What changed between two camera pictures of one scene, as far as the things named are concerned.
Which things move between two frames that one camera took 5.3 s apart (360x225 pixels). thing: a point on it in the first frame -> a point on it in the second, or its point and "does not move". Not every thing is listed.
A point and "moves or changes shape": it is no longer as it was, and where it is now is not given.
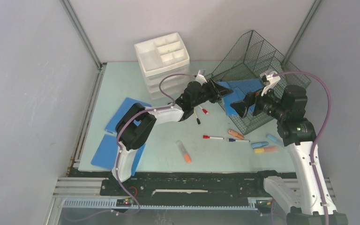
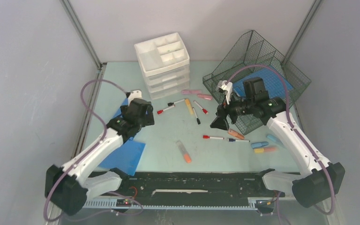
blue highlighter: [257, 145] does not move
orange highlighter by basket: [235, 134] does not move
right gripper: [241, 107] -> [220, 122]
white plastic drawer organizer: [166, 55] does not move
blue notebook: [241, 89] moves or changes shape
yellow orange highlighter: [265, 149] does not move
